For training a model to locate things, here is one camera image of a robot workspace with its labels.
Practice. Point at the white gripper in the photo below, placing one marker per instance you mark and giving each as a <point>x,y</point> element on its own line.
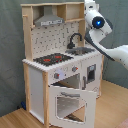
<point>89,5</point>

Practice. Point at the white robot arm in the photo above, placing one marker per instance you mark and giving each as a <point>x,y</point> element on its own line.
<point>99,29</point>

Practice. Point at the wooden toy kitchen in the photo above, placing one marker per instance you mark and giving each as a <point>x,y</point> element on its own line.
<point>46,40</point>

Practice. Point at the grey range hood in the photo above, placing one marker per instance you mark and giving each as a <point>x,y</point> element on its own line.
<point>48,18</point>

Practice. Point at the grey toy sink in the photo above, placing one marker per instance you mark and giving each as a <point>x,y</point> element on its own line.
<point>79,51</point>

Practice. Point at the black toy stovetop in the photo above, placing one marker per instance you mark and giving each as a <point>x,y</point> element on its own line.
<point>52,59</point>

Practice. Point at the white dishwasher door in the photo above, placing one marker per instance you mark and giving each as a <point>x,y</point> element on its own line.
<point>91,73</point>

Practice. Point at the white oven door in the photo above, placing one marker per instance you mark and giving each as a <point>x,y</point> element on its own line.
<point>64,101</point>

